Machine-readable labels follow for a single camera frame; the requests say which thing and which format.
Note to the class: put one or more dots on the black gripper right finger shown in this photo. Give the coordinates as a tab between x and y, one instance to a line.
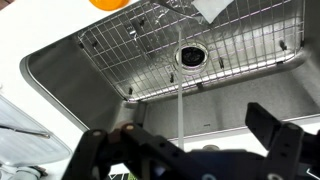
286	150

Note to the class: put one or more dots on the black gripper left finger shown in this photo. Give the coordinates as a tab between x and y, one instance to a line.
140	153

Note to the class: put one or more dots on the small orange plastic bowl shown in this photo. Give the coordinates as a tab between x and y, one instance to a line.
108	3

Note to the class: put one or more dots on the stainless steel sink basin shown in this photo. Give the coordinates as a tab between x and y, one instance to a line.
73	86

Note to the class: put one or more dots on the round sink drain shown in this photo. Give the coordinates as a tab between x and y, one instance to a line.
190	56

